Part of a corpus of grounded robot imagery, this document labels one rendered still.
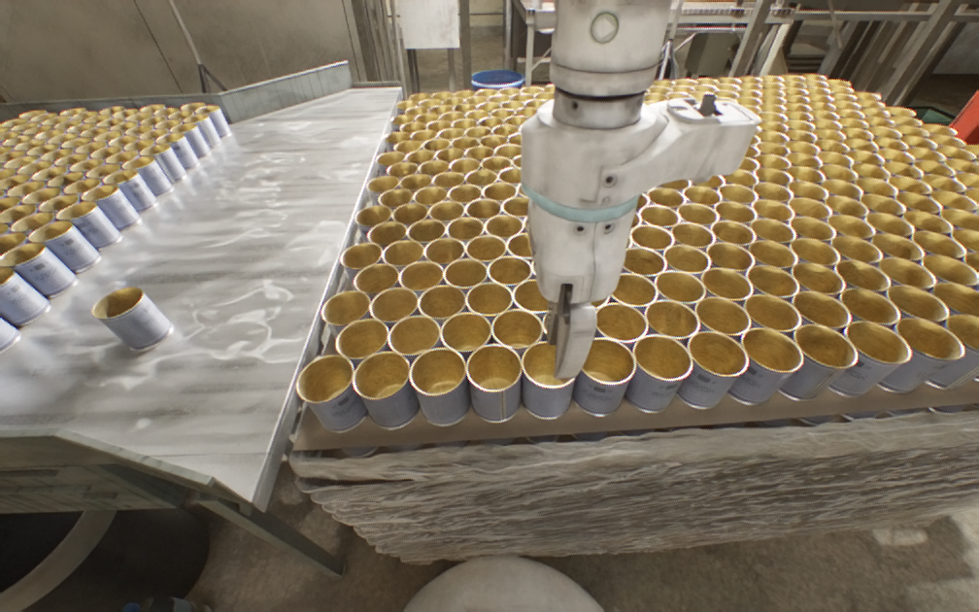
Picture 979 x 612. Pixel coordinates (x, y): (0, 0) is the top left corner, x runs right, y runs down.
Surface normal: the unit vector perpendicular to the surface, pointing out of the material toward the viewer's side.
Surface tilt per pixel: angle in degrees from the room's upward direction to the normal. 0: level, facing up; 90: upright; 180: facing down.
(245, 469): 0
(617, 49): 91
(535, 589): 7
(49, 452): 90
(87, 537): 90
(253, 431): 0
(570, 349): 98
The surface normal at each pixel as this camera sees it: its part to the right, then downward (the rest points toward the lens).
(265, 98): 0.74, 0.48
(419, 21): 0.04, 0.72
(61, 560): 0.92, 0.28
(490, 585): -0.01, -0.70
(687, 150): 0.32, 0.67
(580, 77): -0.61, 0.57
